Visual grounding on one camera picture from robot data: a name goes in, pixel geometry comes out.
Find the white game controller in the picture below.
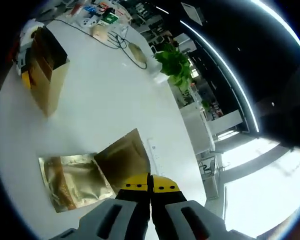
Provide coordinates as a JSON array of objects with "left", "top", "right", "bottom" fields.
[{"left": 79, "top": 17, "right": 98, "bottom": 28}]

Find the long ceiling light strip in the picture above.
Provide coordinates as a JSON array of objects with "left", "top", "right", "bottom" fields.
[
  {"left": 249, "top": 0, "right": 300, "bottom": 63},
  {"left": 179, "top": 19, "right": 261, "bottom": 133}
]

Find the potted green plant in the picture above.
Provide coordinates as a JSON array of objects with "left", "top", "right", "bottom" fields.
[{"left": 147, "top": 42, "right": 193, "bottom": 93}]

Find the white flat table strip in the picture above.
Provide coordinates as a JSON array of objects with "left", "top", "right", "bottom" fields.
[{"left": 146, "top": 136, "right": 167, "bottom": 177}]

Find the gold mask packet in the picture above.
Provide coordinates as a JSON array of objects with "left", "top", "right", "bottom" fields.
[
  {"left": 93, "top": 127, "right": 151, "bottom": 193},
  {"left": 38, "top": 153, "right": 115, "bottom": 214}
]

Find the clear plastic bag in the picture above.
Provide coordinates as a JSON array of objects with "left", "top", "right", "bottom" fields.
[{"left": 89, "top": 23, "right": 110, "bottom": 42}]

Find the gold mask box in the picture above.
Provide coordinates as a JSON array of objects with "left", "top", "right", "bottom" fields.
[{"left": 21, "top": 26, "right": 71, "bottom": 118}]

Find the green white box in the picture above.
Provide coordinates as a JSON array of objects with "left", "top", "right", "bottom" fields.
[{"left": 99, "top": 12, "right": 120, "bottom": 26}]

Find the small green plant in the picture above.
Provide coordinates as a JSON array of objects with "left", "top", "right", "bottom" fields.
[{"left": 201, "top": 98, "right": 214, "bottom": 114}]

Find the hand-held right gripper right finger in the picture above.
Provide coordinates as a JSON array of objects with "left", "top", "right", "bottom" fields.
[{"left": 151, "top": 174, "right": 261, "bottom": 240}]

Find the black table cable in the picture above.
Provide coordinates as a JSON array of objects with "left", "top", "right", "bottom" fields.
[{"left": 46, "top": 19, "right": 148, "bottom": 70}]

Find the white table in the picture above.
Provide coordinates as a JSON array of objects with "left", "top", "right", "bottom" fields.
[{"left": 0, "top": 4, "right": 221, "bottom": 240}]

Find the ceiling air vent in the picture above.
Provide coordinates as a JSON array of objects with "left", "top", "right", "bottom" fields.
[{"left": 181, "top": 1, "right": 206, "bottom": 26}]

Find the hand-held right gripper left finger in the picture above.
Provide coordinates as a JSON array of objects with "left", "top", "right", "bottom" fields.
[{"left": 49, "top": 171, "right": 152, "bottom": 240}]

